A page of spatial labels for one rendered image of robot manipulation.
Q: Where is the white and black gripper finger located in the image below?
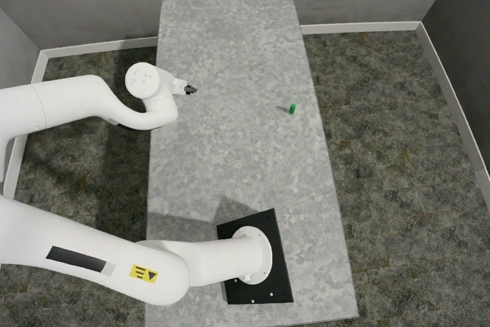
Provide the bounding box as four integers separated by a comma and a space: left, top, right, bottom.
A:
184, 85, 197, 95

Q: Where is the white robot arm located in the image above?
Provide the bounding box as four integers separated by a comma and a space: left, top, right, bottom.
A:
0, 63, 272, 306

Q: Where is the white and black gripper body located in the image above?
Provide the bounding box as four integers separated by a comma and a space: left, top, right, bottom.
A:
173, 78, 187, 95

